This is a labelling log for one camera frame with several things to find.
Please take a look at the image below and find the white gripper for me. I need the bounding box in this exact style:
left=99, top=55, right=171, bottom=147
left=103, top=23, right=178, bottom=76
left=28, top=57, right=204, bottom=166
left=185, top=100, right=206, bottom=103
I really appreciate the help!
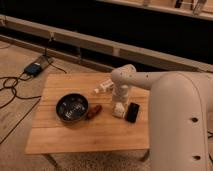
left=112, top=85, right=129, bottom=110

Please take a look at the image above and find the white sponge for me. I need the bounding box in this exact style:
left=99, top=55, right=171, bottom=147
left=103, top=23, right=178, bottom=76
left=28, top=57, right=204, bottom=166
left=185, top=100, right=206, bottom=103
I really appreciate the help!
left=113, top=102, right=126, bottom=118

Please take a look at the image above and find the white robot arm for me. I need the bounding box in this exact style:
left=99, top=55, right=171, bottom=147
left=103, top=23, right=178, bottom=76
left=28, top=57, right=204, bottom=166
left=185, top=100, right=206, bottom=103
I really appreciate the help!
left=111, top=68, right=213, bottom=171

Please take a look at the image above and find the black phone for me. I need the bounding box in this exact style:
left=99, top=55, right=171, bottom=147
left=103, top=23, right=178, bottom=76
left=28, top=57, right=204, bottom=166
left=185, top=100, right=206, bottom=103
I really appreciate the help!
left=125, top=103, right=140, bottom=123

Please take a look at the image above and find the red brown sausage toy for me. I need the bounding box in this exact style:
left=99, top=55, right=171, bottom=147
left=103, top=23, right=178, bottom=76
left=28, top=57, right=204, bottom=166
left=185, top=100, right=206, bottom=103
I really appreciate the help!
left=87, top=105, right=102, bottom=119

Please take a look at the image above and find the clear plastic bottle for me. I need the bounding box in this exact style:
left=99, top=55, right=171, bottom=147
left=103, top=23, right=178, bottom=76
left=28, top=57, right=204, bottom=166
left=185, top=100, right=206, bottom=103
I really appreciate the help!
left=93, top=79, right=114, bottom=94

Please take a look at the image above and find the wooden table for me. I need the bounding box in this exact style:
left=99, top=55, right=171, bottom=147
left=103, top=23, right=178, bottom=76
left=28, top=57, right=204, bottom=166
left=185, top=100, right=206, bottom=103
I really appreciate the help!
left=25, top=73, right=149, bottom=154

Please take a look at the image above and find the black bowl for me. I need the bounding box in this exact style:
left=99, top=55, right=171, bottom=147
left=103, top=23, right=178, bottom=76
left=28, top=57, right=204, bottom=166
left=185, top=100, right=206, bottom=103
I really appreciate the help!
left=56, top=93, right=89, bottom=123

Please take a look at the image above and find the black power adapter box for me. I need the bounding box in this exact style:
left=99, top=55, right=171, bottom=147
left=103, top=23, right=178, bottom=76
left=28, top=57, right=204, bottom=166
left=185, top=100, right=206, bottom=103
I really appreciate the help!
left=24, top=63, right=42, bottom=76

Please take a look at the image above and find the black floor cable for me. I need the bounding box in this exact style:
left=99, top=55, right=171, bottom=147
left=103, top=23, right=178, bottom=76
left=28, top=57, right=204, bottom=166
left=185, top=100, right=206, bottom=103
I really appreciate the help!
left=0, top=74, right=42, bottom=145

